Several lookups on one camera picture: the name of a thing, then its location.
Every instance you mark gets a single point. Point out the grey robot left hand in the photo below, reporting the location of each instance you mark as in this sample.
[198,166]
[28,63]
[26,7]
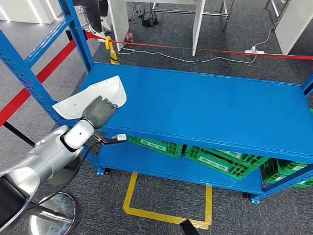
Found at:
[97,112]

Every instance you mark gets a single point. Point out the white plastic body panel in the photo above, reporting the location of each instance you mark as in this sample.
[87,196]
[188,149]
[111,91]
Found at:
[97,90]

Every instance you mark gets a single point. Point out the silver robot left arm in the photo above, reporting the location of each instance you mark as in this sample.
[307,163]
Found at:
[36,162]

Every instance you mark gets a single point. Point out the blue metal shelf rack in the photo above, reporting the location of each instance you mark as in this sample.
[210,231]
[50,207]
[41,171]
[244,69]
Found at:
[195,103]

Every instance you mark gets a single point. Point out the green plastic crate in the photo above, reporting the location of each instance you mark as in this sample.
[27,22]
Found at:
[219,162]
[156,146]
[276,172]
[305,184]

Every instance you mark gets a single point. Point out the white desk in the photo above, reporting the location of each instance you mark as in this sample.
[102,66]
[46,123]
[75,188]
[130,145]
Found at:
[118,22]

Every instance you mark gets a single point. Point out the person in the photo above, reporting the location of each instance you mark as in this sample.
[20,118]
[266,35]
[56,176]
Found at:
[93,13]

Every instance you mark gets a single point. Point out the white power strip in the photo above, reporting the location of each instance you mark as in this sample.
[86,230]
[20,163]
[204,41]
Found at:
[254,52]

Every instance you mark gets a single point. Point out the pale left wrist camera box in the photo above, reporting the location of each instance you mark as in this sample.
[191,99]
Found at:
[121,137]

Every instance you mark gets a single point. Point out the chrome frame table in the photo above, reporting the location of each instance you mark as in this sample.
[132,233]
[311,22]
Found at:
[171,12]

